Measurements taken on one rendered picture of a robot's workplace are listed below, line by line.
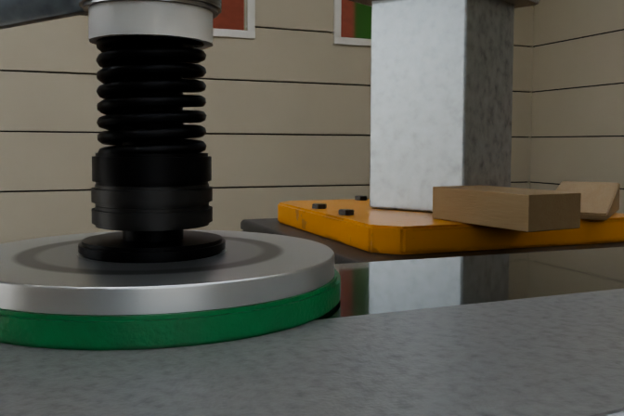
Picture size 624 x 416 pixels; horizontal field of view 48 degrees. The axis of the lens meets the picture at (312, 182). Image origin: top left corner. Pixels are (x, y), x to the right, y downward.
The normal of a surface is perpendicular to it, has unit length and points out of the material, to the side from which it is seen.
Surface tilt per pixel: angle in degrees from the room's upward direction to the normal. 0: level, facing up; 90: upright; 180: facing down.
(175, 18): 90
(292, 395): 0
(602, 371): 0
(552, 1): 90
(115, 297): 90
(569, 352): 0
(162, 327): 90
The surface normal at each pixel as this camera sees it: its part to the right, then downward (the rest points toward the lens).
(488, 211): -0.88, 0.02
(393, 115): -0.63, 0.04
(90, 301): -0.04, 0.05
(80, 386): 0.00, -1.00
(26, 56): 0.38, 0.05
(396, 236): -0.40, 0.04
